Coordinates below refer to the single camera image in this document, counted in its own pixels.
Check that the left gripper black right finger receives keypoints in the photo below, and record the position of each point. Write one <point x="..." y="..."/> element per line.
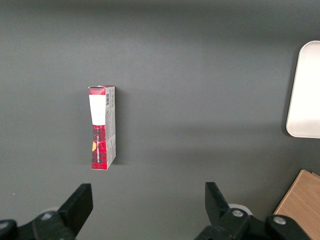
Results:
<point x="220" y="220"/>

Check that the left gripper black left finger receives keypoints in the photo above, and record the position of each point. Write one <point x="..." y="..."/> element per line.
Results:
<point x="72" y="215"/>

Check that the wooden drawer cabinet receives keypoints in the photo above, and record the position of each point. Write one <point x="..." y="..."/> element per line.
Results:
<point x="303" y="200"/>

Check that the red plaid carton box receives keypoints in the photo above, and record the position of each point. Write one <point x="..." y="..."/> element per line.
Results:
<point x="102" y="127"/>

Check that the beige rectangular tray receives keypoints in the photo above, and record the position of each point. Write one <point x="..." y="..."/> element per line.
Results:
<point x="307" y="92"/>

